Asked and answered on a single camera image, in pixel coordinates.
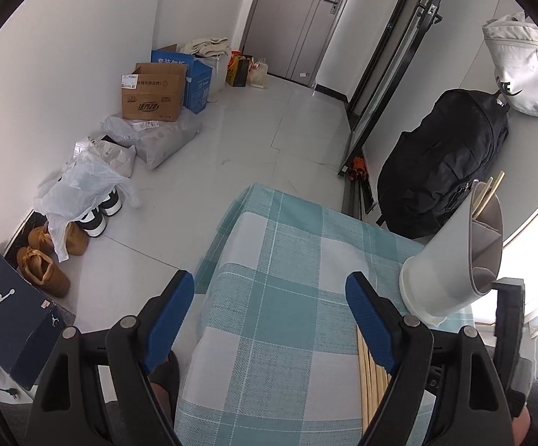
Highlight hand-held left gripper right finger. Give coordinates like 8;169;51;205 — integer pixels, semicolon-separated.
346;272;516;446

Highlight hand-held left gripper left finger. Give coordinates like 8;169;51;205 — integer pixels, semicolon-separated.
25;269;195;446

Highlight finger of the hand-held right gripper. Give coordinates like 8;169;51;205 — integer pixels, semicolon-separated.
491;278;527;410

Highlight row of wooden chopsticks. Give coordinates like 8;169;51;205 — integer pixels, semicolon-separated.
356;327;393;446

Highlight white utensil holder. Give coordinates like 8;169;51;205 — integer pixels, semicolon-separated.
400;180;504;330

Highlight light wooden chopstick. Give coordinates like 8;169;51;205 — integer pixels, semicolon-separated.
472;177;493;218
479;173;506;217

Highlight teal white checked tablecloth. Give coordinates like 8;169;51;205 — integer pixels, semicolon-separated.
174;183;476;446

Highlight brown shoe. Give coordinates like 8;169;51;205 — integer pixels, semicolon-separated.
17;247;71;298
28;223;88;256

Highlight black white sneaker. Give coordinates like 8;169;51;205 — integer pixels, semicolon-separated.
102;188;125;217
76;207;108;239

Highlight translucent plastic bag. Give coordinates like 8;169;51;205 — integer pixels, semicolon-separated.
34;151;142;261

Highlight dark blue shoe box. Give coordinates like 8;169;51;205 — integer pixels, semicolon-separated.
0;252;75;391

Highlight black backpack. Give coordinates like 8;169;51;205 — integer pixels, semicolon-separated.
377;88;511;239

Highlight white parcel bag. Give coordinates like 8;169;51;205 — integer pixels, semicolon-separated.
75;135;137;178

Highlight grey parcel bag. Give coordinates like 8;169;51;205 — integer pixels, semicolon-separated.
102;111;203;170

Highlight brown cardboard box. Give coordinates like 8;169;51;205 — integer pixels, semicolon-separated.
121;62;188;123

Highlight blue cardboard box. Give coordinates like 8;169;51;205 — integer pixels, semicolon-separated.
151;45;214;115

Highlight white plastic container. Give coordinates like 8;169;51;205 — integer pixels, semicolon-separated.
204;53;230;103

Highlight yellow black bag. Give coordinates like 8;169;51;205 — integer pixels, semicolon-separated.
226;54;253;87

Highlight clear plastic bag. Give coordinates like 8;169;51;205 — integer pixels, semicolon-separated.
249;57;270;90

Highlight dark-framed glass door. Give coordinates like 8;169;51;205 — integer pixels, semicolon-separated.
338;0;456;180

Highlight white folded cloth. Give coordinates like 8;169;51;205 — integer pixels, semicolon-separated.
180;37;230;59

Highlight grey door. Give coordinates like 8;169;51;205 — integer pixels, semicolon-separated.
241;0;363;87

